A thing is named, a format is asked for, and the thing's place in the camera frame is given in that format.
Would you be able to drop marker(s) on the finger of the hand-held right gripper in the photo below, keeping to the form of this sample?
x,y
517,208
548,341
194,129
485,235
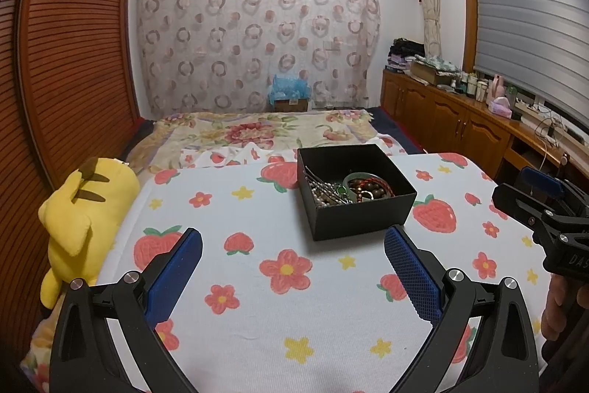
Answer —
x,y
543,181
515,204

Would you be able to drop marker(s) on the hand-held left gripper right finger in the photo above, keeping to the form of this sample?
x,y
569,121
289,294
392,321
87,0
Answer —
x,y
409,273

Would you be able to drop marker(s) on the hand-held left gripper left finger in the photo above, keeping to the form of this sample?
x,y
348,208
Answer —
x,y
177,273

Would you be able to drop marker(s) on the black jewelry box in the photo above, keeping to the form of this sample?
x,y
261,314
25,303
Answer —
x,y
349,218

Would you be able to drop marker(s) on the person's right hand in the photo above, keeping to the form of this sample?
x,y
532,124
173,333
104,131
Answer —
x,y
554,305

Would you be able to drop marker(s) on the white power strip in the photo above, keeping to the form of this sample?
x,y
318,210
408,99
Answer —
x,y
527,107

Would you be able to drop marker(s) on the pink tissue box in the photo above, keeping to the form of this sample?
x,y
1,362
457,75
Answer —
x,y
500,107

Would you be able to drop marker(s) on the pink bottle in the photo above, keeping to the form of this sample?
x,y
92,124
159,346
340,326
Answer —
x,y
497,87

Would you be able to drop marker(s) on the green jade bangle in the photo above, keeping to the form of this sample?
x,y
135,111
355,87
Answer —
x,y
348,186

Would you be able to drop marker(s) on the yellow plush toy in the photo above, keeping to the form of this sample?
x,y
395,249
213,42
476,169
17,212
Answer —
x,y
87,209

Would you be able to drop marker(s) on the long wooden cabinet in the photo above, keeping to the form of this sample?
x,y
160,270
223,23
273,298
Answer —
x,y
441,112

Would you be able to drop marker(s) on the row of cosmetic bottles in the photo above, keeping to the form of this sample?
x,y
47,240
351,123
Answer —
x,y
471,85

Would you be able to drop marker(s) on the white strawberry flower blanket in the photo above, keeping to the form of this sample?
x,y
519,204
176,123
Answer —
x,y
299,319

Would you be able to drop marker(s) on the white strawberry print sheet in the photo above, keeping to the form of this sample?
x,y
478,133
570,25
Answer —
x,y
216,156

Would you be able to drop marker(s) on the silver metal hairpin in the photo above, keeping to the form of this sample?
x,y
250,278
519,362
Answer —
x,y
317,180

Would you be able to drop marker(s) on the dark blue bedspread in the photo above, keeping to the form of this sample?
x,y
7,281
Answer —
x,y
391,130

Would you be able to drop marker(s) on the green patterned folded cloth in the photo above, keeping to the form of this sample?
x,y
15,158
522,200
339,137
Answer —
x,y
437,64

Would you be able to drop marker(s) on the brown cardboard box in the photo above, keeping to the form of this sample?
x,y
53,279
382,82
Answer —
x,y
425,73

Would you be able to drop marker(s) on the beige floral blanket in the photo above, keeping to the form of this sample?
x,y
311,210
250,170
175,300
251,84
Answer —
x,y
248,130

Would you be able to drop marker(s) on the grey striped window blind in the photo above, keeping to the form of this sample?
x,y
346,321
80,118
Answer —
x,y
524,15

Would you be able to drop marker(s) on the stack of folded clothes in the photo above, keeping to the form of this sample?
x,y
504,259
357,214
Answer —
x,y
405,52

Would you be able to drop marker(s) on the brown woven basket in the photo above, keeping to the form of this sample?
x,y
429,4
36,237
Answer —
x,y
292,105

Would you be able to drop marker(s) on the wooden louvred wardrobe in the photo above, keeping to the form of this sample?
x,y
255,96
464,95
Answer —
x,y
69,52

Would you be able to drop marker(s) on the wooden window frame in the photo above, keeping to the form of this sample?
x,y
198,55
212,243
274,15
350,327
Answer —
x,y
465,6

